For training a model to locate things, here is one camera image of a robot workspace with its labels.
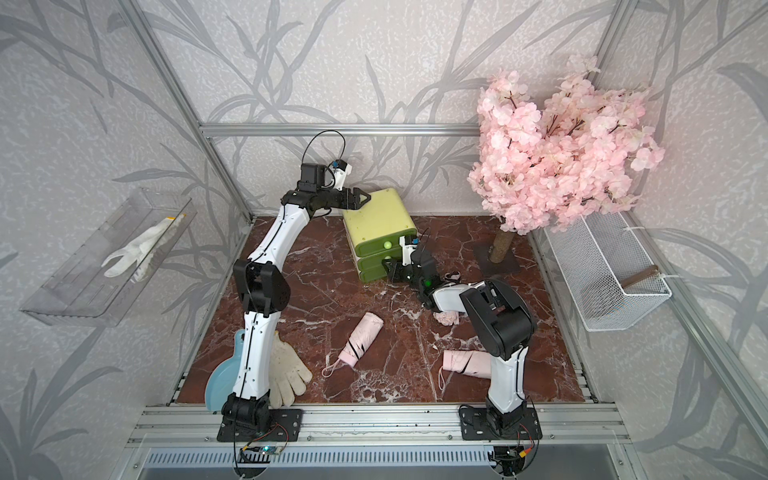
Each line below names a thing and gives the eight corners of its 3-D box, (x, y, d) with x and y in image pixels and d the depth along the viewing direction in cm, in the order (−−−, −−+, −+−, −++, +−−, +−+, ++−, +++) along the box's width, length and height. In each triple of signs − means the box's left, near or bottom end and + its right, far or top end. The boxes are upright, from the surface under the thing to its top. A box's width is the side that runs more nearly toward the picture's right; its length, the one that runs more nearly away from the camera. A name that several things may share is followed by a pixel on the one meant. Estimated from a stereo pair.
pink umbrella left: (326, 376, 83) (322, 372, 80) (368, 316, 95) (367, 310, 92) (342, 388, 81) (340, 384, 78) (384, 324, 93) (383, 319, 90)
